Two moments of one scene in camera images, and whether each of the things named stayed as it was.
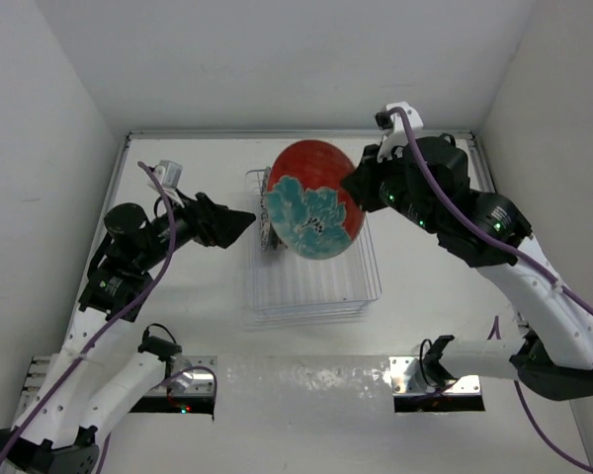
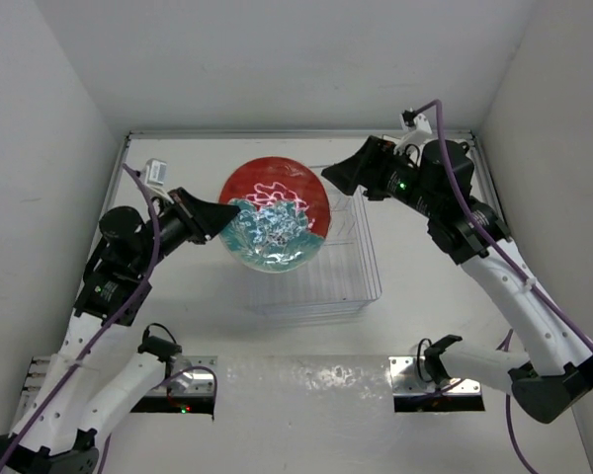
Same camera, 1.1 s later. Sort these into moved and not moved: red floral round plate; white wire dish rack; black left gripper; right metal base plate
Moved: red floral round plate
Not moved: white wire dish rack; black left gripper; right metal base plate
